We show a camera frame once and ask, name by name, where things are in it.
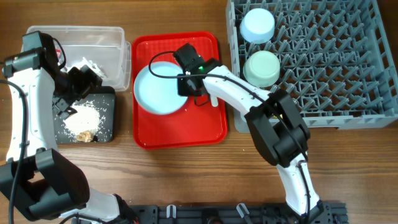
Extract white rice pile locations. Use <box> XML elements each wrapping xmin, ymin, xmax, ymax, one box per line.
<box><xmin>63</xmin><ymin>105</ymin><xmax>100</xmax><ymax>135</ymax></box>

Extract white tissue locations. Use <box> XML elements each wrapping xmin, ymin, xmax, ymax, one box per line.
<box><xmin>65</xmin><ymin>57</ymin><xmax>106</xmax><ymax>79</ymax></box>

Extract white plastic spoon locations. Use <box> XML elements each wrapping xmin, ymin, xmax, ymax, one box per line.
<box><xmin>210</xmin><ymin>95</ymin><xmax>219</xmax><ymax>107</ymax></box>

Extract large light blue plate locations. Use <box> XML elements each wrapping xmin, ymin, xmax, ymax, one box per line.
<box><xmin>134</xmin><ymin>62</ymin><xmax>188</xmax><ymax>115</ymax></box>

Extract brown mushroom piece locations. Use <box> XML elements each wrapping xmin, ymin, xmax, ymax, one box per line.
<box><xmin>76</xmin><ymin>131</ymin><xmax>94</xmax><ymax>142</ymax></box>

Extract green bowl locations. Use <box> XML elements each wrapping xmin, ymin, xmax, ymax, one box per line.
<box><xmin>243</xmin><ymin>50</ymin><xmax>280</xmax><ymax>88</ymax></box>

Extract small light blue bowl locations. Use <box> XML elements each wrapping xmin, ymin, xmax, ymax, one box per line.
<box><xmin>239</xmin><ymin>8</ymin><xmax>275</xmax><ymax>44</ymax></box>

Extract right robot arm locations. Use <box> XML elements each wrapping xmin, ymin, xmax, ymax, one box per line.
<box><xmin>173</xmin><ymin>44</ymin><xmax>321</xmax><ymax>223</ymax></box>

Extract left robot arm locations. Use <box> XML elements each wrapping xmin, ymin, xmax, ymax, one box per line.
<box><xmin>1</xmin><ymin>31</ymin><xmax>128</xmax><ymax>223</ymax></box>

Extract grey dishwasher rack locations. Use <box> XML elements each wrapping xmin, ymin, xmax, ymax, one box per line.
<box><xmin>226</xmin><ymin>0</ymin><xmax>397</xmax><ymax>129</ymax></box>

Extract black plastic tray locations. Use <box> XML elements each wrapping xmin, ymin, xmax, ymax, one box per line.
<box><xmin>53</xmin><ymin>86</ymin><xmax>116</xmax><ymax>144</ymax></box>

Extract red serving tray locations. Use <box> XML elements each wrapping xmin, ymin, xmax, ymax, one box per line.
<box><xmin>131</xmin><ymin>31</ymin><xmax>228</xmax><ymax>150</ymax></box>

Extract clear plastic bin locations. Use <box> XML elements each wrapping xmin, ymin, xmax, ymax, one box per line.
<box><xmin>27</xmin><ymin>26</ymin><xmax>131</xmax><ymax>91</ymax></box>

